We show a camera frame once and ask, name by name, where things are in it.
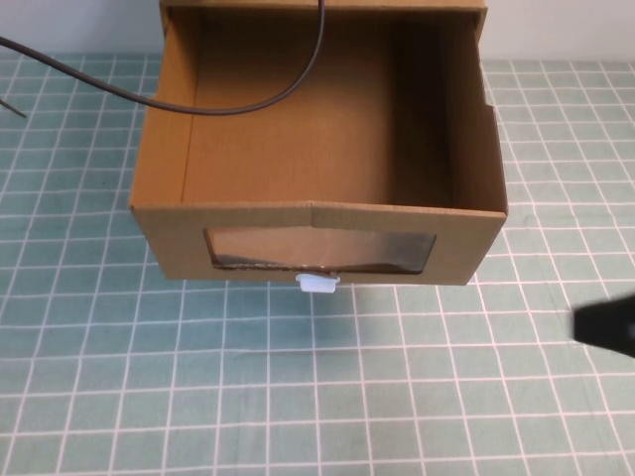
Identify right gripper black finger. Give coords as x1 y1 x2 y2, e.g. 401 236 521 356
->
569 324 635 359
568 292 635 328

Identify white handle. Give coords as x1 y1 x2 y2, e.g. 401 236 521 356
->
296 272 342 295

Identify cardboard drawer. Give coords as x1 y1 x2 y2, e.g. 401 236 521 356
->
130 5 511 288

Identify cardboard shell with straight tape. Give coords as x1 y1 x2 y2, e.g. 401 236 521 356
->
159 0 491 36

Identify green checkered tablecloth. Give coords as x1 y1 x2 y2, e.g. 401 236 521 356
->
0 52 635 476

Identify black cable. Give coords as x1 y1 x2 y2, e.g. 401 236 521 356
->
0 0 327 117

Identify thin dark wire end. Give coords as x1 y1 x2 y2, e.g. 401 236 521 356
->
0 95 28 119

